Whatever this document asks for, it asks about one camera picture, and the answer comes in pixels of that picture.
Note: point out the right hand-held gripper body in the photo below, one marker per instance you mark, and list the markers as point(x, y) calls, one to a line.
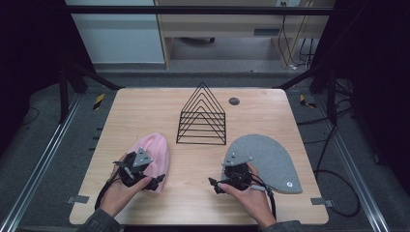
point(238, 175)

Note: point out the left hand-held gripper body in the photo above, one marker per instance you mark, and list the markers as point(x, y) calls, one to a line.
point(137, 159)

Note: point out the pink beanie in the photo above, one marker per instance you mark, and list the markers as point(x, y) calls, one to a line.
point(158, 150)

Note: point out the grey beanie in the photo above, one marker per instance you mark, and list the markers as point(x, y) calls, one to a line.
point(267, 161)

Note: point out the person's right hand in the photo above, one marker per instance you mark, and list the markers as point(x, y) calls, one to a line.
point(254, 199)

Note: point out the person's left hand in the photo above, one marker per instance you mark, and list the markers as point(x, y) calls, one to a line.
point(117, 196)

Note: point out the grey round table grommet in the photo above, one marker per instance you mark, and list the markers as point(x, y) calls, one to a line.
point(234, 101)

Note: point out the yellow black hazard tape strip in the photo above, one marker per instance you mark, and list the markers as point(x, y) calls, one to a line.
point(306, 102)

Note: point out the white partition panel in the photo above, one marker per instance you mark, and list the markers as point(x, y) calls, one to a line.
point(119, 38)

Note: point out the black curtain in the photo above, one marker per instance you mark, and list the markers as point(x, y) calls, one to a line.
point(32, 64)
point(377, 80)

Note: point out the light wooden desk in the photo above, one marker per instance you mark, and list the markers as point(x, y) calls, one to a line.
point(219, 24)

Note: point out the black metal crossbar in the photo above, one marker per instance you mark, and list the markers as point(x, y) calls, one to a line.
point(193, 10)

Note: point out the grey table edge bracket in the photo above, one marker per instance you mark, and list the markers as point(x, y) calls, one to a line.
point(79, 199)
point(320, 202)

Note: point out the black metal frame strut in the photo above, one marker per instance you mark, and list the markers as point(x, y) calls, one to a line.
point(63, 96)
point(332, 96)

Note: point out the aluminium floor rail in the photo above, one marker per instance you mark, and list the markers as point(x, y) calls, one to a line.
point(38, 174)
point(351, 164)

